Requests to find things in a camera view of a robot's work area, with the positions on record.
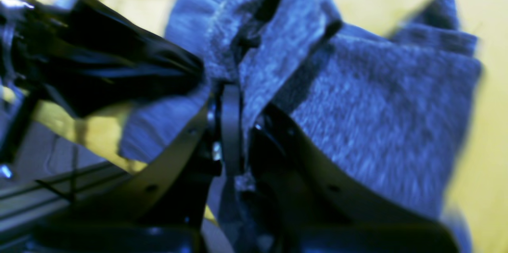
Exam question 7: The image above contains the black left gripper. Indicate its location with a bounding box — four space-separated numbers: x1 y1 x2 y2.
1 0 204 117

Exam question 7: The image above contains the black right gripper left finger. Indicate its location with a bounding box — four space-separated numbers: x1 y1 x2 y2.
26 84 242 253

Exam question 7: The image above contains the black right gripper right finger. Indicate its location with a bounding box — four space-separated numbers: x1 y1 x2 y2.
249 105 459 253

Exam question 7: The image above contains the yellow table cloth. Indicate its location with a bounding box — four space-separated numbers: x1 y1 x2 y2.
0 0 508 253

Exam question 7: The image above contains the grey long-sleeve shirt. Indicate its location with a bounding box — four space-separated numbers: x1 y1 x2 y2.
119 0 483 253

